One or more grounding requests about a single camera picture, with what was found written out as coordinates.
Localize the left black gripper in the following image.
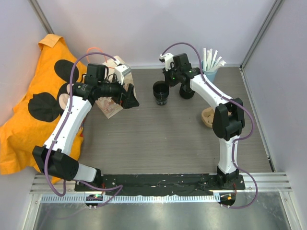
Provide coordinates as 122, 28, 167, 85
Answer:
98, 73, 140, 109

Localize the white paper takeout bag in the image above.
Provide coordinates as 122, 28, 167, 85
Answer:
95, 56, 134, 119

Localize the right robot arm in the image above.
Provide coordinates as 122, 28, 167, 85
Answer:
159, 53, 245, 189

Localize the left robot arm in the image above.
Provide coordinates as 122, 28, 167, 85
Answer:
33, 64, 140, 191

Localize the open black coffee cup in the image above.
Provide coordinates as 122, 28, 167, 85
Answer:
153, 80, 169, 105

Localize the lidded black coffee cup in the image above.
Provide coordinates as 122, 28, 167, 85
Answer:
179, 84, 195, 99

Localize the light blue straw holder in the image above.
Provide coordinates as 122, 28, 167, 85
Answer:
201, 61, 218, 83

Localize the bottom pulp cup carrier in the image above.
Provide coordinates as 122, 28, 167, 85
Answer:
201, 107, 232, 129

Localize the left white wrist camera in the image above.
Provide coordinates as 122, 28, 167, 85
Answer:
114, 60, 131, 85

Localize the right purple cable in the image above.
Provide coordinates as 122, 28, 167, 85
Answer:
162, 42, 258, 209

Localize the purple cable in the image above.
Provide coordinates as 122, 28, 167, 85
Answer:
44, 53, 120, 197
162, 42, 258, 209

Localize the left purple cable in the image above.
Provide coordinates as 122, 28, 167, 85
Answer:
44, 53, 120, 197

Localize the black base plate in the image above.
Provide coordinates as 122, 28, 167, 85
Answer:
74, 172, 246, 197

